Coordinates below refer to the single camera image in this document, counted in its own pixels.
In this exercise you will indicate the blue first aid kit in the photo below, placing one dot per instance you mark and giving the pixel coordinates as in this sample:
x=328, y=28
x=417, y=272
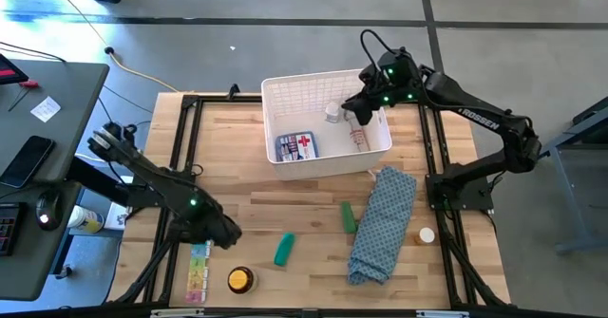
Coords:
x=297, y=147

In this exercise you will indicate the black floor puck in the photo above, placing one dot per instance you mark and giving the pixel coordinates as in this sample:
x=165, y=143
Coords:
x=109, y=50

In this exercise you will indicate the white printed box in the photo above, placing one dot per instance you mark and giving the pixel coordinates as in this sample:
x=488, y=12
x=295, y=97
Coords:
x=116, y=216

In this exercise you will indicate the small orange bottle white cap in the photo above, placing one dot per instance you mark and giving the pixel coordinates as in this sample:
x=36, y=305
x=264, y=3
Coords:
x=426, y=235

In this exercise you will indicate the green smooth wrap roll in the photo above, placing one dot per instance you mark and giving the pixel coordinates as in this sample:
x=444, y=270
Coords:
x=348, y=218

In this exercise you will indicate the rainbow weekly pill organizer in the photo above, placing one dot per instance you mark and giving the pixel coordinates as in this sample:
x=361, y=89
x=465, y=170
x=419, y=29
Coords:
x=198, y=275

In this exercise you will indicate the silver bracket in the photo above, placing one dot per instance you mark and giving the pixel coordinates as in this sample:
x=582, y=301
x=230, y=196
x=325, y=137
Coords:
x=176, y=312
x=442, y=314

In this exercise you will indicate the white yellow cup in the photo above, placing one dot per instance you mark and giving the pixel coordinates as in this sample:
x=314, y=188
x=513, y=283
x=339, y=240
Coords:
x=85, y=219

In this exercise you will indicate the black smartphone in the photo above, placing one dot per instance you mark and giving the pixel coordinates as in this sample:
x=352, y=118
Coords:
x=26, y=161

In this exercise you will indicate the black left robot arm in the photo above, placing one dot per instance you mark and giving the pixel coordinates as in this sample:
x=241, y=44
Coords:
x=142, y=166

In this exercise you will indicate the black aluminium table frame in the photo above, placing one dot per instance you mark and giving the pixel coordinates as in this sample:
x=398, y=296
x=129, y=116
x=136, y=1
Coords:
x=244, y=99

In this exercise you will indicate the white perforated plastic basket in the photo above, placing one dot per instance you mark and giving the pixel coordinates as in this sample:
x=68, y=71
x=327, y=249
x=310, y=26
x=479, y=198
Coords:
x=332, y=147

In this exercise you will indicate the blue patterned cloth gown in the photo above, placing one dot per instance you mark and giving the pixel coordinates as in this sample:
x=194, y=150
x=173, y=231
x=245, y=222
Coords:
x=380, y=228

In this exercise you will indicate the amber bottle yellow lid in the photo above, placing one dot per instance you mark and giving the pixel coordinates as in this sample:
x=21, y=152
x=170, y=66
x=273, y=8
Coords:
x=241, y=280

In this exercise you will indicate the black computer mouse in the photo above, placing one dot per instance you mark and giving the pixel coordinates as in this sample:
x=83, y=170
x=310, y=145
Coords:
x=47, y=211

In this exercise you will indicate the grey desk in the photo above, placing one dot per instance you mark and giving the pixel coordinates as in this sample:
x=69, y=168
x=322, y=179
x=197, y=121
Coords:
x=71, y=118

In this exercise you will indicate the white paper note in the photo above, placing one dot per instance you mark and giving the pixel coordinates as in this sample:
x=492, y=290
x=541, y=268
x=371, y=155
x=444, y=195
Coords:
x=45, y=109

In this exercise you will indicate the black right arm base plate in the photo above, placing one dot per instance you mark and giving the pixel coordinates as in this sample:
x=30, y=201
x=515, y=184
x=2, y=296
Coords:
x=475, y=197

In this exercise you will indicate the white pill bottle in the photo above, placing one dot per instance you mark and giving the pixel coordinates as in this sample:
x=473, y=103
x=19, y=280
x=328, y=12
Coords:
x=332, y=111

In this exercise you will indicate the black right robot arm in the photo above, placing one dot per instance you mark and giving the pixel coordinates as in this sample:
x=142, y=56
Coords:
x=475, y=118

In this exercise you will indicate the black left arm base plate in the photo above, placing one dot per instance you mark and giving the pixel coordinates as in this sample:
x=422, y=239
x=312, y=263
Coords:
x=142, y=197

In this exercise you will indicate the blue grey metal cart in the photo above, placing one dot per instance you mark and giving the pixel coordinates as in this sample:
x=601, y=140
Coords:
x=565, y=166

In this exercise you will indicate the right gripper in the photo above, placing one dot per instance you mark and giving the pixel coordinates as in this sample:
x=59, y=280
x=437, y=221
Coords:
x=396, y=85

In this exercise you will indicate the black desk leg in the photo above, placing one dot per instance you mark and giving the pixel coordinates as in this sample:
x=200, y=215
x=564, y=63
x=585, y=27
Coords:
x=95, y=180

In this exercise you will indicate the black frame clamp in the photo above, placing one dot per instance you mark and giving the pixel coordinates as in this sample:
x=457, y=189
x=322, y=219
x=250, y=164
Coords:
x=233, y=91

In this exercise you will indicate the black keyboard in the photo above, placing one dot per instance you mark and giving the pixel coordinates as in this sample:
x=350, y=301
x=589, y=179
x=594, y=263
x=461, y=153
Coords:
x=9, y=228

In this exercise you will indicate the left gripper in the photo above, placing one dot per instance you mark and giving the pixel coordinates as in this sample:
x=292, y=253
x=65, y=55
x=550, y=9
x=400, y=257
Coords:
x=218, y=228

